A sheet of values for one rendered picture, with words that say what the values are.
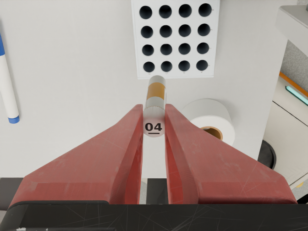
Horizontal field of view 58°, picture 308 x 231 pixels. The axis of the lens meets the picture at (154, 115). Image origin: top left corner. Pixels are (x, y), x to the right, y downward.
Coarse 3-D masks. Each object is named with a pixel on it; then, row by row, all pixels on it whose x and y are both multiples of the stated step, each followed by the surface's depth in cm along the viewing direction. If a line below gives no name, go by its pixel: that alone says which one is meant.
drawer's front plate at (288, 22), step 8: (280, 8) 24; (288, 8) 23; (296, 8) 23; (304, 8) 23; (280, 16) 23; (288, 16) 22; (296, 16) 21; (304, 16) 21; (280, 24) 23; (288, 24) 22; (296, 24) 21; (304, 24) 20; (280, 32) 24; (288, 32) 22; (296, 32) 21; (304, 32) 19; (296, 40) 21; (304, 40) 19; (304, 48) 19
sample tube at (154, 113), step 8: (152, 80) 16; (160, 80) 16; (152, 88) 15; (160, 88) 15; (152, 96) 14; (160, 96) 14; (152, 104) 13; (160, 104) 14; (144, 112) 13; (152, 112) 13; (160, 112) 13; (144, 120) 13; (152, 120) 13; (160, 120) 13; (144, 128) 13; (152, 128) 13; (160, 128) 13; (152, 136) 13
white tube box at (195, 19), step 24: (144, 0) 26; (168, 0) 26; (192, 0) 26; (216, 0) 26; (144, 24) 28; (168, 24) 27; (192, 24) 27; (216, 24) 27; (144, 48) 31; (168, 48) 31; (192, 48) 29; (144, 72) 30; (168, 72) 30; (192, 72) 30
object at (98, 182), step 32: (128, 128) 9; (64, 160) 6; (96, 160) 6; (128, 160) 8; (32, 192) 5; (64, 192) 5; (96, 192) 5; (128, 192) 11; (0, 224) 5; (32, 224) 5; (64, 224) 5; (96, 224) 5; (128, 224) 5; (160, 224) 5; (192, 224) 5; (224, 224) 5; (256, 224) 5; (288, 224) 5
